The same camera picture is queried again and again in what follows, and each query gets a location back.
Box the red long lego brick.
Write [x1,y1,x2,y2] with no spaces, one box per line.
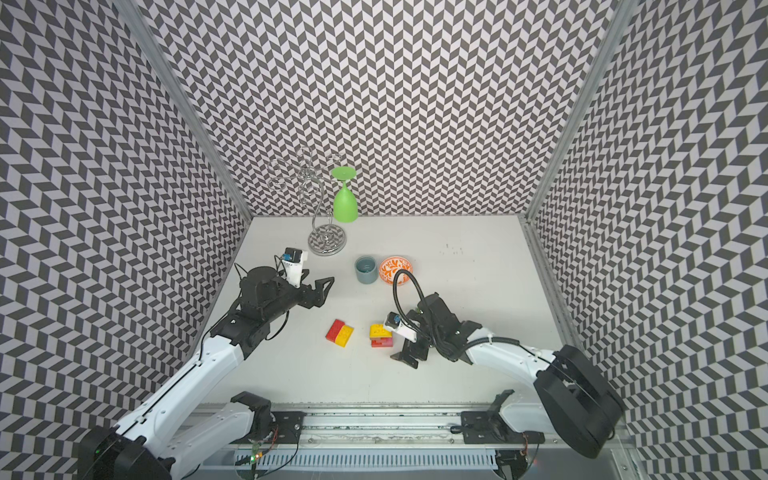
[325,319,345,342]

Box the yellow curved lego brick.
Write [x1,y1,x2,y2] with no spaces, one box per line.
[369,324,392,339]

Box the yellow long lego brick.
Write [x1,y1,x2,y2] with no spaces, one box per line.
[334,325,354,347]

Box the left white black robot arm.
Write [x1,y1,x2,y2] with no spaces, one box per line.
[76,266,335,479]

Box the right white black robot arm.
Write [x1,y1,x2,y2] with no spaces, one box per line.
[384,294,626,459]

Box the grey blue ceramic cup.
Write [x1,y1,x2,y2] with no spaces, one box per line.
[354,256,378,285]

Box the orange white patterned bowl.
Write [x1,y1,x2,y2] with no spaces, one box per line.
[378,256,413,285]

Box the green plastic wine glass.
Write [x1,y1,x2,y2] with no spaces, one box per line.
[331,166,358,223]

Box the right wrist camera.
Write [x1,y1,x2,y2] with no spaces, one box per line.
[384,312,418,343]

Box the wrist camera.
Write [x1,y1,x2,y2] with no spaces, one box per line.
[281,247,308,288]
[384,312,418,343]

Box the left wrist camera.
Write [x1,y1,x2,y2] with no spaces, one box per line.
[281,247,308,288]

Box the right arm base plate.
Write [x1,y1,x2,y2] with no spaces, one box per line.
[449,411,546,445]

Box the white slotted cable duct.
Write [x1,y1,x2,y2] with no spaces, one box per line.
[201,449,497,473]

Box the aluminium front rail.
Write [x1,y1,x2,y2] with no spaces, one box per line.
[134,403,634,451]

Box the chrome wire glass rack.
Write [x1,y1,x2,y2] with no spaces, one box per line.
[268,146,347,257]

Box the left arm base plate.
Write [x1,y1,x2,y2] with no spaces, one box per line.
[235,411,306,446]

